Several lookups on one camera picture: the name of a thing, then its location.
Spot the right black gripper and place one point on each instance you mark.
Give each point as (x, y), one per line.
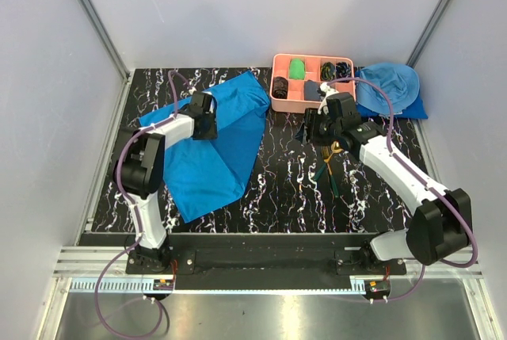
(311, 120)

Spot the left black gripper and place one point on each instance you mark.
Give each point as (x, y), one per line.
(212, 133)

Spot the gold spoon green handle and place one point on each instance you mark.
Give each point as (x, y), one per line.
(322, 169)

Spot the gold fork green handle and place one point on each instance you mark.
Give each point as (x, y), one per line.
(328, 153)

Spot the blue cloth napkin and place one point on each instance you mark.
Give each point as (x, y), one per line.
(205, 175)

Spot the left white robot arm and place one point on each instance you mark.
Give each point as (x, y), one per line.
(137, 171)

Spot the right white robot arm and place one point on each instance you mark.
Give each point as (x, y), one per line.
(441, 218)

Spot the grey rolled cloth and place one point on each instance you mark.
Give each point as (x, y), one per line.
(311, 90)

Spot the navy dotted rolled tie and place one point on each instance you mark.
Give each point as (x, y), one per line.
(344, 70)

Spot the green patterned rolled tie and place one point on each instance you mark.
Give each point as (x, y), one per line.
(327, 71)

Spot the pink compartment tray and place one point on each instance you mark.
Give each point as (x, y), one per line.
(295, 102)

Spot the light blue bucket hat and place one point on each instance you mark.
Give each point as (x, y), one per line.
(398, 81)

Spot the green rolled cloth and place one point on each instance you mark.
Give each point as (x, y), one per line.
(297, 69)

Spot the dark patterned rolled tie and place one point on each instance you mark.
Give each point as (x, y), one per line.
(280, 88)

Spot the blue folded cloth bag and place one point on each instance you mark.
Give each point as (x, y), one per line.
(414, 111)

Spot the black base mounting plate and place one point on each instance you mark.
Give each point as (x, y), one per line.
(261, 263)

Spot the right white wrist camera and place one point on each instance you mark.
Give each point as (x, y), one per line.
(325, 91)

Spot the right aluminium frame post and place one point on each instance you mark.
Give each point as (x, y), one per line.
(431, 25)

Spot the aluminium frame post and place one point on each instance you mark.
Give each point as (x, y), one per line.
(431, 25)
(104, 37)

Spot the left aluminium frame post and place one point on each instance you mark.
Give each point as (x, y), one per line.
(104, 37)

